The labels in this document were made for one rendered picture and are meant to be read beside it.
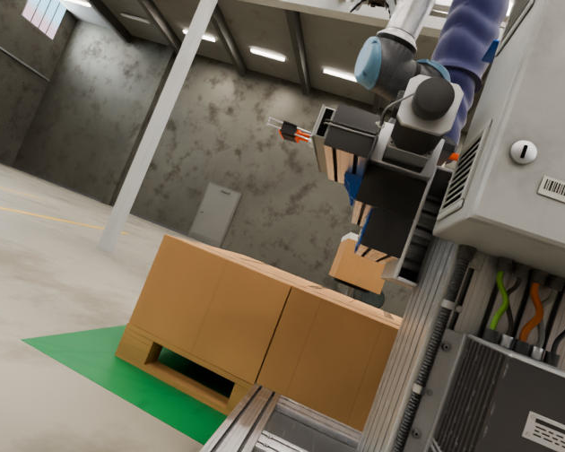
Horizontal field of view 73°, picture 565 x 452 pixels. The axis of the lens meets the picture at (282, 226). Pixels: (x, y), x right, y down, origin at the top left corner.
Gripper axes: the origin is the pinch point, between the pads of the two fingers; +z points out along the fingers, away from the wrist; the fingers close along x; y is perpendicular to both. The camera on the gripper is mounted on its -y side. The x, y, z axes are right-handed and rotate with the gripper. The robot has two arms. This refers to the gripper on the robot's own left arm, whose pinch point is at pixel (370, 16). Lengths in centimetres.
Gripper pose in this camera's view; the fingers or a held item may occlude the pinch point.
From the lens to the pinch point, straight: 153.7
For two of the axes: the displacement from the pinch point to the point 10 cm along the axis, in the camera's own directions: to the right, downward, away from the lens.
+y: 1.5, 1.3, 9.8
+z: -3.6, 9.3, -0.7
